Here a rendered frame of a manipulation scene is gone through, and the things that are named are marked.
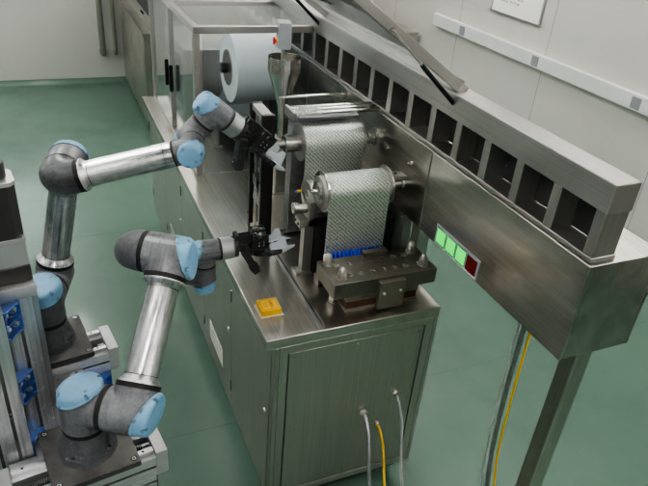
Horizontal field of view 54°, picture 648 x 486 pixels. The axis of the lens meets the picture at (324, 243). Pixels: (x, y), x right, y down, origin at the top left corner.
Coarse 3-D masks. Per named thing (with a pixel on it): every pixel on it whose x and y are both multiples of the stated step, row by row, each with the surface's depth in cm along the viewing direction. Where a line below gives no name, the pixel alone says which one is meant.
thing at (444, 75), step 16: (304, 0) 276; (352, 0) 171; (368, 0) 172; (384, 16) 176; (352, 32) 260; (400, 32) 180; (384, 48) 238; (416, 48) 185; (416, 64) 219; (432, 64) 189; (432, 80) 191; (448, 80) 195; (448, 96) 196
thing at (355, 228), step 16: (352, 208) 222; (368, 208) 225; (384, 208) 228; (336, 224) 223; (352, 224) 226; (368, 224) 229; (384, 224) 231; (336, 240) 227; (352, 240) 230; (368, 240) 233
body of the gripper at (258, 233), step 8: (232, 232) 210; (240, 232) 210; (248, 232) 211; (256, 232) 213; (264, 232) 212; (240, 240) 209; (248, 240) 210; (256, 240) 209; (264, 240) 211; (240, 248) 211; (248, 248) 212; (256, 248) 211; (264, 248) 213
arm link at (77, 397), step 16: (64, 384) 161; (80, 384) 160; (96, 384) 160; (64, 400) 156; (80, 400) 156; (96, 400) 158; (64, 416) 159; (80, 416) 158; (96, 416) 157; (80, 432) 161
